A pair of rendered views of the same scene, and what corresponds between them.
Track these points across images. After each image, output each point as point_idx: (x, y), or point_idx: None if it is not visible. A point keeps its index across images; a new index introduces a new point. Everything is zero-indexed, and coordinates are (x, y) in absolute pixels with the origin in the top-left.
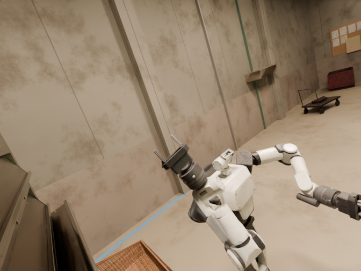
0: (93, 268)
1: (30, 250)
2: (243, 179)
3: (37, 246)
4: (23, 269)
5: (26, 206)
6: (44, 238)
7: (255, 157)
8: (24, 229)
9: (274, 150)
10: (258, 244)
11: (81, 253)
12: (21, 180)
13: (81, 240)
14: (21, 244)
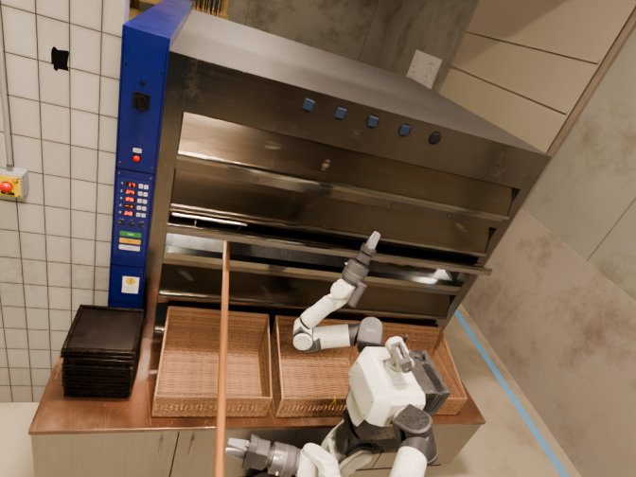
0: (351, 250)
1: (379, 222)
2: (369, 381)
3: (388, 229)
4: (358, 216)
5: (450, 224)
6: (405, 238)
7: (406, 440)
8: (405, 220)
9: (397, 476)
10: (295, 330)
11: None
12: (460, 205)
13: (389, 255)
14: (382, 216)
